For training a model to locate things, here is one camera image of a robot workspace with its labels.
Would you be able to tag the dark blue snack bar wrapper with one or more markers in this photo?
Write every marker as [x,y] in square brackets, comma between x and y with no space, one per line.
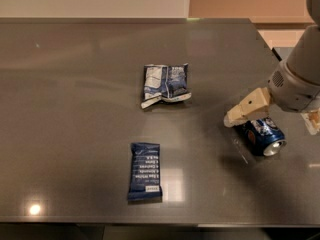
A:
[145,172]

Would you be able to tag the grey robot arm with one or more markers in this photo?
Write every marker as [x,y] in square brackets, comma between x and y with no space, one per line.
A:
[304,59]

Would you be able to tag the blue pepsi can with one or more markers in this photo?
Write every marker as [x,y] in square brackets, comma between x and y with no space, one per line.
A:
[264,137]

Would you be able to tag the crumpled blue white chip bag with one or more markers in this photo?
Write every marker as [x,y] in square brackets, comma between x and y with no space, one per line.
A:
[167,83]

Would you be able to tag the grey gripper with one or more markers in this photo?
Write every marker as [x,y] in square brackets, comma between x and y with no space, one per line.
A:
[294,91]

